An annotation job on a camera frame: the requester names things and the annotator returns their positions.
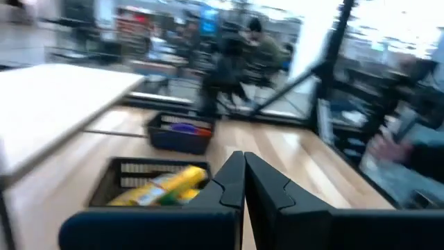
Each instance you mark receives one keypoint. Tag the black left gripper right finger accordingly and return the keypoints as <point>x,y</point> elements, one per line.
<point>347,229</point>

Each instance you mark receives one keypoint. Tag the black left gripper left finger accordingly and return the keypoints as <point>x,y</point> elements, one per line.
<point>156,229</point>

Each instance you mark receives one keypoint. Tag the yellow crayon box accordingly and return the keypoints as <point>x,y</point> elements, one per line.
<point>180,177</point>
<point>189,197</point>

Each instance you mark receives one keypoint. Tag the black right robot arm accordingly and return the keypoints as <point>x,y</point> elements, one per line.
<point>225,76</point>

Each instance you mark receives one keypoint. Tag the black plastic mesh basket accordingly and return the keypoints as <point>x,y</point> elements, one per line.
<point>159,160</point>
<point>173,144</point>

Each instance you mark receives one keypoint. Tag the person's hand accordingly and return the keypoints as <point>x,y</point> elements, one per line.
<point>388,151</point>

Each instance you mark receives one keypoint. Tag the person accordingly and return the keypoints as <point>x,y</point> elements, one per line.
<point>426,135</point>
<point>267,52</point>

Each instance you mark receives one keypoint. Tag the wooden shelf riser black legs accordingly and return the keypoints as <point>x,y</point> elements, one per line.
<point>52,104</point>

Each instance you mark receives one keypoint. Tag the black aluminium extrusion frame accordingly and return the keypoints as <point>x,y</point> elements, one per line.
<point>338,41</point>

